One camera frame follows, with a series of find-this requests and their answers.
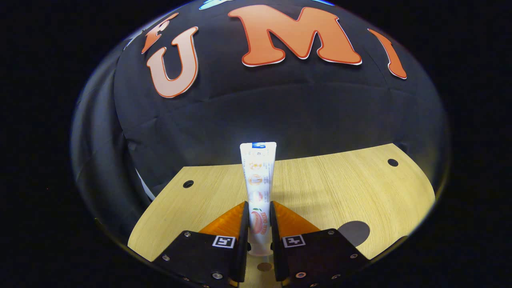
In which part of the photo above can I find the white toothpaste tube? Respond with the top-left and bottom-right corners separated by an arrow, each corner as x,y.
240,142 -> 278,256

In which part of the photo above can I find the black backdrop cloth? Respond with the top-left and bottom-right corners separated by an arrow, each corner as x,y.
71,0 -> 450,240

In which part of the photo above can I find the dark round coaster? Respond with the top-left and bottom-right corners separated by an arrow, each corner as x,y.
337,220 -> 371,248

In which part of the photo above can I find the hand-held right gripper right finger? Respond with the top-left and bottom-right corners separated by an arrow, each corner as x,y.
270,201 -> 371,288

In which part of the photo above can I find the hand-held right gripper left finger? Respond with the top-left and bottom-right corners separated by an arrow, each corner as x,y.
154,201 -> 251,288

